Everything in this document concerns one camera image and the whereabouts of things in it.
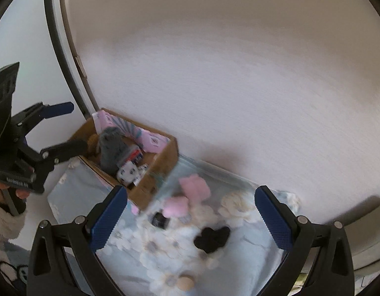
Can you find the cardboard box with pink print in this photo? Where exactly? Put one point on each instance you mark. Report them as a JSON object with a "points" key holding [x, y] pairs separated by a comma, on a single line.
{"points": [[159, 166]]}

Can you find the grey door frame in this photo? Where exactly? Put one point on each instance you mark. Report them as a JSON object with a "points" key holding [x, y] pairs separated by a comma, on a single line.
{"points": [[59, 52]]}

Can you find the person's left forearm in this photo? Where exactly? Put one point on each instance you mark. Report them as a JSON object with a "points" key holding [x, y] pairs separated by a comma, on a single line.
{"points": [[5, 228]]}

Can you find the white spotted plush toy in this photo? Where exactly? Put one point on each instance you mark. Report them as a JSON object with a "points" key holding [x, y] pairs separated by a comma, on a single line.
{"points": [[127, 174]]}

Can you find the dark brown small bottle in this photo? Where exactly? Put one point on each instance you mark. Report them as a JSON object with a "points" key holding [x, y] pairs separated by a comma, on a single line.
{"points": [[160, 220]]}

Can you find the red and white small box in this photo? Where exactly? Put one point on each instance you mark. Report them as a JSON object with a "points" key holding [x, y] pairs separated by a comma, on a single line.
{"points": [[136, 154]]}

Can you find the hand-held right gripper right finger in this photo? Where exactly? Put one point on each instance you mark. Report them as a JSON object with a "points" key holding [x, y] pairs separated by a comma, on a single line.
{"points": [[273, 219]]}

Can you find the person's left hand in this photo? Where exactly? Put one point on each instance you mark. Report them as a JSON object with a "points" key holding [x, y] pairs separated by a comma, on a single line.
{"points": [[22, 195]]}

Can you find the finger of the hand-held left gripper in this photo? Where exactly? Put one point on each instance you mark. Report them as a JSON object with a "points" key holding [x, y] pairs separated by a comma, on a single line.
{"points": [[63, 151], [59, 109]]}

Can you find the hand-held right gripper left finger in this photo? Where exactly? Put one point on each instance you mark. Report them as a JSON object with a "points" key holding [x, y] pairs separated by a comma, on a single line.
{"points": [[109, 219]]}

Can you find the person's blue printed clothing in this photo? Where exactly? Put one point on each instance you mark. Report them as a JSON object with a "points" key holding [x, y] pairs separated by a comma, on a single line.
{"points": [[8, 271]]}

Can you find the pale blue floral cloth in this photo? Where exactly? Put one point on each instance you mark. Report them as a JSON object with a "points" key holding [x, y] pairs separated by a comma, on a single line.
{"points": [[239, 252]]}

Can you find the black plush toy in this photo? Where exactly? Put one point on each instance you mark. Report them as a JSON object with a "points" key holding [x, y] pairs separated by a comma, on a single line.
{"points": [[211, 239]]}

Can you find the grey plush toy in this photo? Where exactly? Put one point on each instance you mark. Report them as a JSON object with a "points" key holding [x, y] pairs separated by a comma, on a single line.
{"points": [[111, 148]]}

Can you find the pink plush toy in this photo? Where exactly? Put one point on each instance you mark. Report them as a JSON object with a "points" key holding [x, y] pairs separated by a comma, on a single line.
{"points": [[193, 189]]}

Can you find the brown plush toy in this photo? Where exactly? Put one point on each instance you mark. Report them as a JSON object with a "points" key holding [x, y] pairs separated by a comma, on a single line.
{"points": [[93, 143]]}

